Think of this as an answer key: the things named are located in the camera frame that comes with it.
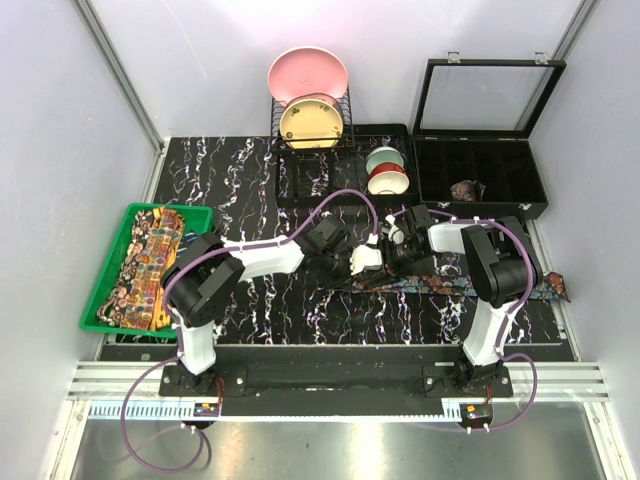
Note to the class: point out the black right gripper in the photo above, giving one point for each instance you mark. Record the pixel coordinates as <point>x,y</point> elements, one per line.
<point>397,269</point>

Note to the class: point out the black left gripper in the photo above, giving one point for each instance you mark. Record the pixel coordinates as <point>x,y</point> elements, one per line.
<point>341,280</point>

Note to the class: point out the navy floral tie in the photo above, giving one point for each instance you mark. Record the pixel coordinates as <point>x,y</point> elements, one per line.
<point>551,287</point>

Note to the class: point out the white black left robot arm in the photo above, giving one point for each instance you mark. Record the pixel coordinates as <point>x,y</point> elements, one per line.
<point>199,284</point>

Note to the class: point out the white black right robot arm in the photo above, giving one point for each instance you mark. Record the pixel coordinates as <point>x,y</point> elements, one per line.
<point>503,273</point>

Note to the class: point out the colourful ties in bin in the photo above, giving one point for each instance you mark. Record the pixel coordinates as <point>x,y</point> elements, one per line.
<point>135,301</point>

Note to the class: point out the red white bowl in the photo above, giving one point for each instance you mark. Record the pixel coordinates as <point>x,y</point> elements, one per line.
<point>388,178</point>

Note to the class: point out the rolled dark patterned tie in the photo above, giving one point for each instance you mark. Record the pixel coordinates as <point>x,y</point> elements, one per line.
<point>467,191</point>

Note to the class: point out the black tie storage box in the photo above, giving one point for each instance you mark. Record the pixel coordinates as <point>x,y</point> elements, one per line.
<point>507,168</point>

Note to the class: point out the light green bowl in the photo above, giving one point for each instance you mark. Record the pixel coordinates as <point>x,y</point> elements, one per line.
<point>384,154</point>

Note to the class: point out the yellow plate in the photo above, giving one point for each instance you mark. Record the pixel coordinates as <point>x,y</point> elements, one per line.
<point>312,121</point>

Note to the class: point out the green plastic tie bin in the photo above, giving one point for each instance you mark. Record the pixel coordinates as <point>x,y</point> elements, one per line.
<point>198,219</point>

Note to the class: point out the navy striped tie in bin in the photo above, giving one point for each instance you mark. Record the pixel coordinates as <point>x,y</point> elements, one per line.
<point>187,239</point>

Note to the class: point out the black glass box lid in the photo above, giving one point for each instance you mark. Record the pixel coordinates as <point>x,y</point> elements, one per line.
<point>485,98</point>

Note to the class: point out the pink plate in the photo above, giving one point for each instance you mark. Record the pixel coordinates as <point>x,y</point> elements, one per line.
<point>306,70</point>

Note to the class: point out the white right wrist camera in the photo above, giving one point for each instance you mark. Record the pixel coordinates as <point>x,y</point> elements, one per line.
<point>393,233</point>

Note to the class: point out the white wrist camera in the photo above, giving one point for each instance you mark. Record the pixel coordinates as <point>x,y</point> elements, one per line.
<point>365,258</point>
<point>393,233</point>

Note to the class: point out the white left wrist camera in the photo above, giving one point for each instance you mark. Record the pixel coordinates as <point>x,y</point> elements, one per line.
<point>365,258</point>

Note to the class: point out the black wire dish rack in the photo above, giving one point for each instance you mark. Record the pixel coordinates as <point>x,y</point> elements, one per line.
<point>304,177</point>

